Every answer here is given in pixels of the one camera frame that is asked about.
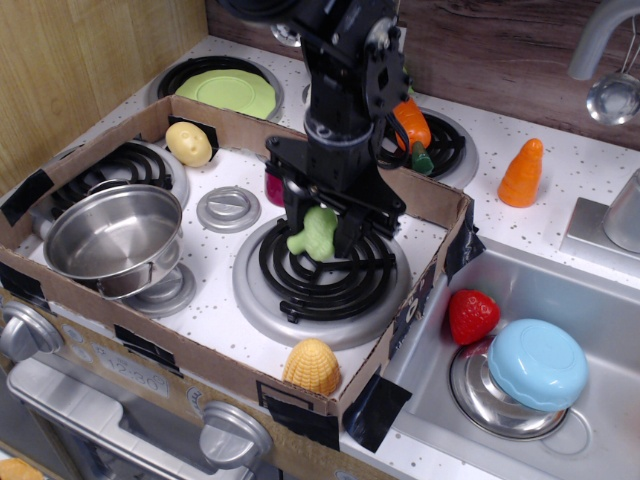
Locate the light green plate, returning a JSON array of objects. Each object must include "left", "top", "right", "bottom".
[{"left": 175, "top": 69, "right": 277, "bottom": 119}]

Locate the silver left oven knob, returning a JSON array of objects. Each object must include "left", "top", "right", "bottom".
[{"left": 1, "top": 301, "right": 64, "bottom": 362}]

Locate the back left black burner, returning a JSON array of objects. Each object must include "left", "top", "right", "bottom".
[{"left": 148, "top": 56, "right": 284, "bottom": 121}]

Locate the dark red toy beet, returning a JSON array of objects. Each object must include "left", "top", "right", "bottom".
[{"left": 264, "top": 172, "right": 284, "bottom": 207}]

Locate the silver faucet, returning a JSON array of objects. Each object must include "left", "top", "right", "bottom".
[{"left": 567, "top": 0, "right": 639, "bottom": 81}]

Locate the black burner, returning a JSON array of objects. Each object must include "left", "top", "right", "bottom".
[
  {"left": 148, "top": 56, "right": 284, "bottom": 121},
  {"left": 31, "top": 140, "right": 190, "bottom": 239},
  {"left": 232, "top": 218, "right": 411, "bottom": 350},
  {"left": 378, "top": 108, "right": 479, "bottom": 189}
]

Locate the red toy strawberry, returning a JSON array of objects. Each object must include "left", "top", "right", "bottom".
[{"left": 448, "top": 289, "right": 501, "bottom": 345}]

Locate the silver sink basin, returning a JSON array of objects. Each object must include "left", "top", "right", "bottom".
[{"left": 386, "top": 241, "right": 639, "bottom": 479}]

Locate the grey front stove knob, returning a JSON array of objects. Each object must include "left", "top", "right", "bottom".
[{"left": 123, "top": 263, "right": 196, "bottom": 318}]

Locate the hanging metal ladle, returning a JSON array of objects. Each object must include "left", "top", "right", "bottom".
[{"left": 586, "top": 30, "right": 639, "bottom": 126}]

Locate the silver right oven knob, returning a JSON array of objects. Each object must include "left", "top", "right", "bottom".
[{"left": 199, "top": 401, "right": 273, "bottom": 470}]

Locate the silver metal bowl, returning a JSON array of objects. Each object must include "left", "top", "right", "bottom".
[{"left": 448, "top": 336, "right": 568, "bottom": 441}]

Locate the light blue plastic bowl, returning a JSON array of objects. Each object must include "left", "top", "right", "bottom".
[{"left": 488, "top": 319, "right": 589, "bottom": 412}]

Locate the back right black burner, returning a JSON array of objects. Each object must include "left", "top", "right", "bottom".
[{"left": 378, "top": 108, "right": 479, "bottom": 189}]

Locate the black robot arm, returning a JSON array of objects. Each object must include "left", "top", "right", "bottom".
[{"left": 222, "top": 1, "right": 411, "bottom": 257}]

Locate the orange toy cone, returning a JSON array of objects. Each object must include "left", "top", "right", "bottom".
[{"left": 497, "top": 138, "right": 544, "bottom": 208}]

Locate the hanging metal strainer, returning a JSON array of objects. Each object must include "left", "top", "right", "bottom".
[{"left": 270, "top": 23, "right": 302, "bottom": 48}]

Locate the green toy broccoli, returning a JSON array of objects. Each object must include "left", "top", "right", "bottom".
[{"left": 286, "top": 206, "right": 338, "bottom": 262}]

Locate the silver oven handle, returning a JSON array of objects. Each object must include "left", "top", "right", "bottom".
[{"left": 7, "top": 359, "right": 254, "bottom": 479}]

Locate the front right black burner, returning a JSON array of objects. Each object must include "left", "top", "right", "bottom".
[{"left": 232, "top": 218, "right": 411, "bottom": 350}]

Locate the yellow toy potato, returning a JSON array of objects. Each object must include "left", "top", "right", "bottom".
[{"left": 165, "top": 121, "right": 213, "bottom": 167}]

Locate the green toy pear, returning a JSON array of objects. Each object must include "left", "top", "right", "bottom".
[{"left": 403, "top": 66, "right": 415, "bottom": 95}]

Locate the orange object at corner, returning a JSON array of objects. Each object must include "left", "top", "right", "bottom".
[{"left": 0, "top": 458, "right": 44, "bottom": 480}]

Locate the silver oven knob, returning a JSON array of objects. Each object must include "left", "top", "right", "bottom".
[
  {"left": 1, "top": 301, "right": 64, "bottom": 362},
  {"left": 199, "top": 401, "right": 273, "bottom": 470}
]

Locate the silver metal pot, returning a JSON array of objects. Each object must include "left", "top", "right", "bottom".
[{"left": 43, "top": 184, "right": 183, "bottom": 300}]

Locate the cardboard fence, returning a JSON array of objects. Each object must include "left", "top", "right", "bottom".
[{"left": 1, "top": 97, "right": 484, "bottom": 451}]

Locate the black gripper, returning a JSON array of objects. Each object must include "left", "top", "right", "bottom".
[{"left": 266, "top": 136, "right": 406, "bottom": 258}]

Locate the grey centre stove knob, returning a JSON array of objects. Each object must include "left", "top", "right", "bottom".
[{"left": 196, "top": 186, "right": 261, "bottom": 233}]

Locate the orange toy carrot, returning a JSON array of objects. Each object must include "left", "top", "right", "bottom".
[{"left": 393, "top": 97, "right": 434, "bottom": 175}]

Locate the front left black burner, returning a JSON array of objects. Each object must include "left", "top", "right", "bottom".
[{"left": 31, "top": 140, "right": 190, "bottom": 239}]

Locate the yellow toy corn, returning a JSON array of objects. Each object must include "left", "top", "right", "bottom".
[{"left": 282, "top": 338, "right": 341, "bottom": 396}]

